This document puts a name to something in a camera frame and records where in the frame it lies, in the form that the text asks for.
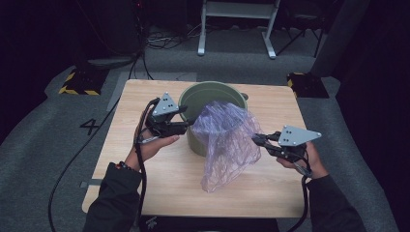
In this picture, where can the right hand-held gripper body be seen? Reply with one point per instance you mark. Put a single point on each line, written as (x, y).
(295, 137)

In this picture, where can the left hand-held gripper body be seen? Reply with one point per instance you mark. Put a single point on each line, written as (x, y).
(164, 106)

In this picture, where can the green round bin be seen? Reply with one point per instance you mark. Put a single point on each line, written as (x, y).
(206, 93)

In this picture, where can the purple plastic bag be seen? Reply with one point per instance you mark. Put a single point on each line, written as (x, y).
(225, 138)

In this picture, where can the person's right hand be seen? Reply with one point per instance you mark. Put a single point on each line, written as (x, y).
(314, 162)

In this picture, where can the person's left hand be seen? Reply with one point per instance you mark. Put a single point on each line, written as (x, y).
(146, 150)

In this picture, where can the black yellow striped base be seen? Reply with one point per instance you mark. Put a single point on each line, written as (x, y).
(307, 85)
(83, 82)

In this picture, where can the dark cloth with white print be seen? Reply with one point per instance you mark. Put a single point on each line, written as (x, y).
(209, 225)

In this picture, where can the black tripod stand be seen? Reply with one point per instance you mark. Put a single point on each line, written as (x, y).
(301, 32)

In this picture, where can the grey column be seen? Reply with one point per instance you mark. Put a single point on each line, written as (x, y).
(338, 38)

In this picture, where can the grey tape strip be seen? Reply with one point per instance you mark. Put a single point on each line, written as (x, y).
(86, 184)

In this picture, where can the white metal table frame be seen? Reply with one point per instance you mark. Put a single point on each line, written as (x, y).
(238, 9)

